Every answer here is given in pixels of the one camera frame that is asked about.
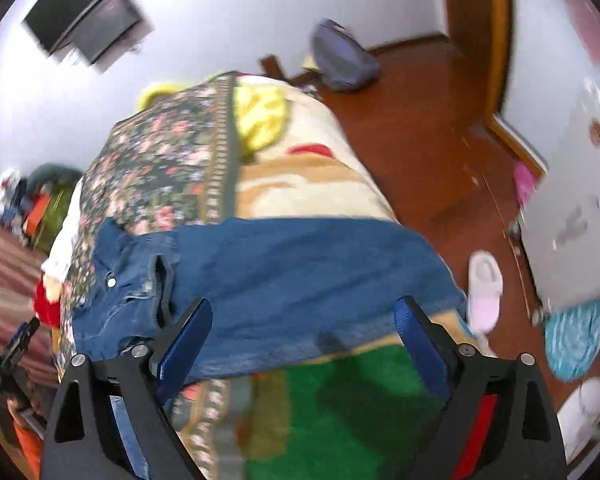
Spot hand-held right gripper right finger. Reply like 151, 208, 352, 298
394, 295, 569, 480

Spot white cabinet with stickers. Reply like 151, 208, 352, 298
521, 76, 600, 312

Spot cream and green printed blanket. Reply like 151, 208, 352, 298
229, 74, 487, 480

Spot person's left forearm orange sleeve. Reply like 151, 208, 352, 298
9, 402, 48, 480

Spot wooden door frame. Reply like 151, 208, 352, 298
436, 0, 549, 177

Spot orange cloth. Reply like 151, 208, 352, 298
22, 194, 52, 237

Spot black wall television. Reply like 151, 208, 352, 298
21, 0, 157, 69

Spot white cloth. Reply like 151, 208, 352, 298
41, 199, 84, 282

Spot white slipper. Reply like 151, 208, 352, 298
556, 376, 600, 464

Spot dark green bag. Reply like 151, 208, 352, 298
29, 162, 86, 257

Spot dark wooden frame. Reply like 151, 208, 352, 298
259, 54, 322, 97

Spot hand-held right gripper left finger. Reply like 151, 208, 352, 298
40, 298, 214, 480

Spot yellow cloth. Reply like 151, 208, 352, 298
139, 81, 289, 157

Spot striped rug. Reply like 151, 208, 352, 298
0, 199, 57, 387

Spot teal cloth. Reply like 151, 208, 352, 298
544, 301, 600, 382

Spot red cloth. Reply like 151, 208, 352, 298
33, 276, 64, 329

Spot grey-blue backpack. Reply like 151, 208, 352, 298
309, 18, 384, 94

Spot blue denim jeans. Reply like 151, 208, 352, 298
72, 216, 469, 382

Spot dark floral bedspread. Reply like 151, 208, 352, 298
50, 72, 255, 480

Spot pink slipper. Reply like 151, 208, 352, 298
466, 251, 505, 334

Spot pink bag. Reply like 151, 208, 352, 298
512, 161, 539, 207

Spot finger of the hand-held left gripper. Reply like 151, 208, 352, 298
0, 317, 41, 376

